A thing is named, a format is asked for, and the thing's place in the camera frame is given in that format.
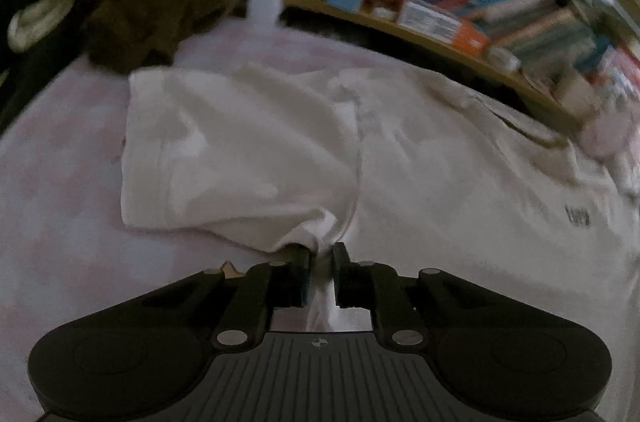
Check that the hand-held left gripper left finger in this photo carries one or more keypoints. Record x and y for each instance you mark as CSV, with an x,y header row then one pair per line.
x,y
302,274

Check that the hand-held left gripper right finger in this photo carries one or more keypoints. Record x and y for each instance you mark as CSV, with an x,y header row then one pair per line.
x,y
340,272

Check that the white t-shirt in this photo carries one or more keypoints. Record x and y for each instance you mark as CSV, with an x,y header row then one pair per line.
x,y
250,152

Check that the pink printed desk mat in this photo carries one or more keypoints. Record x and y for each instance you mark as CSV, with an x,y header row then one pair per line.
x,y
60,202

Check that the flat white orange box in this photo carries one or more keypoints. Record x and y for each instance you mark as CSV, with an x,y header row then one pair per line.
x,y
440,25

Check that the small white carton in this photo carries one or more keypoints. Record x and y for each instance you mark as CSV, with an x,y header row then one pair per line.
x,y
504,57

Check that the dark brown cloth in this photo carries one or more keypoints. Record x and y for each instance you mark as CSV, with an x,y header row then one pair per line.
x,y
165,7

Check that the round metal tin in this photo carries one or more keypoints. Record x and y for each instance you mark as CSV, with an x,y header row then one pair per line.
x,y
35,22

